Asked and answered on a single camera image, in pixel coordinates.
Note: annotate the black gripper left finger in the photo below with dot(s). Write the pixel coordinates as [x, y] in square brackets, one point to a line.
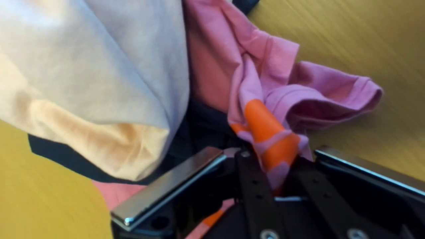
[187, 203]

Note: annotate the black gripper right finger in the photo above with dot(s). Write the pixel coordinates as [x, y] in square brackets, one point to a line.
[354, 203]

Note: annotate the dark navy cloth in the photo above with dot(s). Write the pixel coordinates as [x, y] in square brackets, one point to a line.
[204, 127]

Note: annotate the pink orange striped cloth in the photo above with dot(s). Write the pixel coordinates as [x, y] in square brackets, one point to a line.
[266, 74]

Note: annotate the pale cream cloth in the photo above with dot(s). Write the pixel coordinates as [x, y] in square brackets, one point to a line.
[102, 74]

